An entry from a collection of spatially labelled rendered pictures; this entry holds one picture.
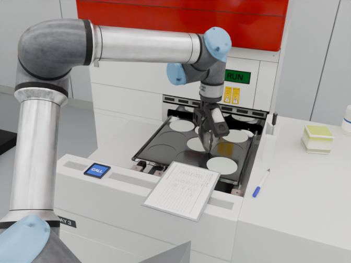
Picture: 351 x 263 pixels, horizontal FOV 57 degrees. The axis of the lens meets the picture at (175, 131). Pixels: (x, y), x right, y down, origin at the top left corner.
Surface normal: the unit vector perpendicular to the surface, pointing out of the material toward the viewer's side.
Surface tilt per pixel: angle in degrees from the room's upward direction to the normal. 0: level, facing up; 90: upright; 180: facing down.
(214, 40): 49
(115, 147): 0
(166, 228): 90
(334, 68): 90
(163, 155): 0
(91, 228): 90
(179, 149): 0
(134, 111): 90
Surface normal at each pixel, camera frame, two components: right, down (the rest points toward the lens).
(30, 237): 0.64, -0.54
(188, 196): 0.03, -0.88
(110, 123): -0.35, 0.44
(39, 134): 0.40, -0.27
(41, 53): -0.10, 0.45
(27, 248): 0.53, -0.43
